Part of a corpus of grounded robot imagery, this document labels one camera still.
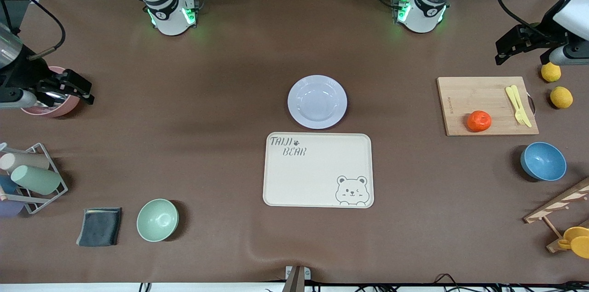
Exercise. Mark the orange mandarin fruit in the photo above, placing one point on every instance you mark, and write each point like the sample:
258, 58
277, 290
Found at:
479, 121

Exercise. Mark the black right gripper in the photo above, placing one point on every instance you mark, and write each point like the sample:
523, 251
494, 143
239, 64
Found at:
24, 72

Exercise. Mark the metal table edge bracket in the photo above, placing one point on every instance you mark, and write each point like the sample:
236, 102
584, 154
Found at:
297, 278

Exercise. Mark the pale green bowl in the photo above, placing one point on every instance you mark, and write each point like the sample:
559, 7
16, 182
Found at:
157, 220

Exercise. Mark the cream bear print tray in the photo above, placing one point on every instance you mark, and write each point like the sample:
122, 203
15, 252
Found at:
317, 177

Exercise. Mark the blue cup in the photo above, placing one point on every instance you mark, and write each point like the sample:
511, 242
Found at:
7, 185

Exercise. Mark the lilac cup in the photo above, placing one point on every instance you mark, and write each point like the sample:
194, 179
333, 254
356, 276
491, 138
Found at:
9, 208

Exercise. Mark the wooden cutting board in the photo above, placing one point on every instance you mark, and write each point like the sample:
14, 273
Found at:
478, 99

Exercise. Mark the beige cup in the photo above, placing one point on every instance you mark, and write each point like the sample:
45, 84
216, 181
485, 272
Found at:
25, 161

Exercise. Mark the mint green cup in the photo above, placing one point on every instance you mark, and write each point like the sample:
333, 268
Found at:
37, 180

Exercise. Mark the blue bowl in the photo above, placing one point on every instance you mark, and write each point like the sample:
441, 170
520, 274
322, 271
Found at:
544, 162

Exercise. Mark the white round plate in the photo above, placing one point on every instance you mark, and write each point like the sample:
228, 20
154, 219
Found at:
317, 101

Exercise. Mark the pink bowl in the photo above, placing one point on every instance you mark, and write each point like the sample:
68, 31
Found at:
60, 107

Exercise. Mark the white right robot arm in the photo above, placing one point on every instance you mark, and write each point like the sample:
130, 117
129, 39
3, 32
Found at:
170, 20

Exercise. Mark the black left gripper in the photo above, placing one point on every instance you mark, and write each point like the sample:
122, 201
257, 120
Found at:
548, 24

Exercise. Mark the yellow plastic fork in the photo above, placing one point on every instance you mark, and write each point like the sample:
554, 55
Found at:
517, 103

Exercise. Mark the dark grey folded cloth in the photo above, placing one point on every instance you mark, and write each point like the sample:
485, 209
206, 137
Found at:
99, 227

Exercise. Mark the wooden hanging rack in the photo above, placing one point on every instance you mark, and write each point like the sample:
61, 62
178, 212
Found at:
559, 204

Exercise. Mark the yellow plastic fork and knife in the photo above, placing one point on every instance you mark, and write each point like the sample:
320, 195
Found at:
511, 97

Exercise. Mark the yellow lemon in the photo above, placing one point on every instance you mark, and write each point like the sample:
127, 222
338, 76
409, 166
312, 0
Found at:
551, 73
561, 97

